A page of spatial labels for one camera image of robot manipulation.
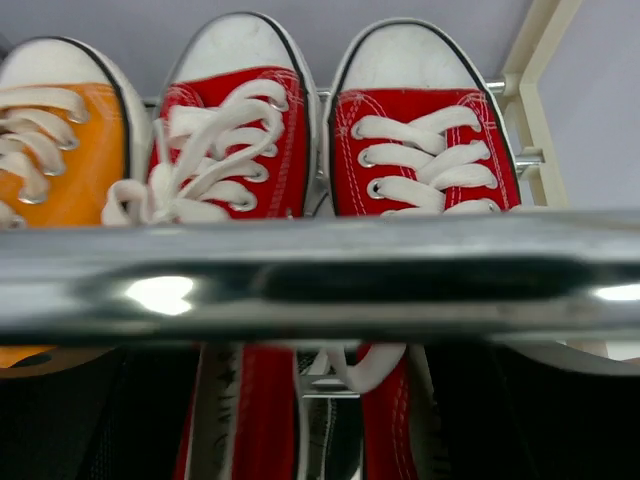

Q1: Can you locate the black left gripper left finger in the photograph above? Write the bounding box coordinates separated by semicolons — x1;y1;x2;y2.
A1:
1;348;198;479

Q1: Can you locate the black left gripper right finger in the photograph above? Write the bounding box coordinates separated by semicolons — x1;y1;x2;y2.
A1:
424;342;639;479

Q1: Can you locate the cream metal shoe shelf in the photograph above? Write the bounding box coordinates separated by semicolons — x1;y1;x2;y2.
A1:
0;0;640;401

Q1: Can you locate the black canvas sneaker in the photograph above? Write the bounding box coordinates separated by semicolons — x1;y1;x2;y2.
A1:
296;350;364;479

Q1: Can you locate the orange canvas sneaker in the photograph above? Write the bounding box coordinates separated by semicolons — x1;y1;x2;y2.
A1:
0;35;151;379

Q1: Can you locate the red canvas sneaker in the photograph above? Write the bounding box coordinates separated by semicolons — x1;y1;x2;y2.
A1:
322;19;521;479
101;12;317;479

